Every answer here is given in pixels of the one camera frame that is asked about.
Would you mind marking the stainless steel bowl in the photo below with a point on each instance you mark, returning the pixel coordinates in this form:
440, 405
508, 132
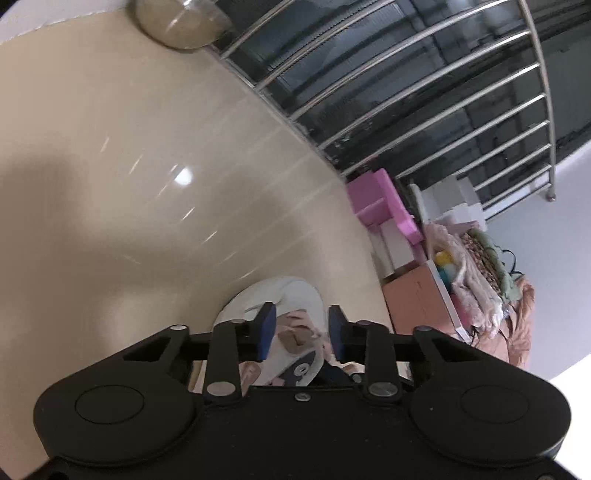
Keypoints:
180, 23

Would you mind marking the white cardboard box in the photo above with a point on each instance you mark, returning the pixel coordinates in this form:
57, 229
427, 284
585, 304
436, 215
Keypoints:
397, 251

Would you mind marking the pink shoelace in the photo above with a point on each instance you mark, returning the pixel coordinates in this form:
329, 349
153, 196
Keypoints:
300, 330

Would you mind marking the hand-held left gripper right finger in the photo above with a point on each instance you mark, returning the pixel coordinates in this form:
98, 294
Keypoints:
336, 334

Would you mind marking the steel window railing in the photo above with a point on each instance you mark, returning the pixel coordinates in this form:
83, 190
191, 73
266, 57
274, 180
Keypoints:
549, 115

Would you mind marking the peach cardboard box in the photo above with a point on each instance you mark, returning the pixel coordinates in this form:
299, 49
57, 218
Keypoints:
415, 300

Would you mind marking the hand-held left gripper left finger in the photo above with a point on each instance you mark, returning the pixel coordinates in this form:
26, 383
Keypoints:
267, 332

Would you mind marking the flat pink box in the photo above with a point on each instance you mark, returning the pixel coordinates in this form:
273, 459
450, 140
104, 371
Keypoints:
399, 207

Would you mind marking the dark window with blinds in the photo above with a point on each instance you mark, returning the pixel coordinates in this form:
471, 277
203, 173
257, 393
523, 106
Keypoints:
461, 62

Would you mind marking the white and navy sneaker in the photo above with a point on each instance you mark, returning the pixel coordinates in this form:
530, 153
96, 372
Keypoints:
295, 295

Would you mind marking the pile of folded clothes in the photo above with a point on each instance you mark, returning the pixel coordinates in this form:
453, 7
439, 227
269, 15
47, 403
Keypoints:
480, 277

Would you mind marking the stack of white boxes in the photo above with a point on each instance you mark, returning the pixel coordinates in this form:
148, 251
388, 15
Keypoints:
455, 203

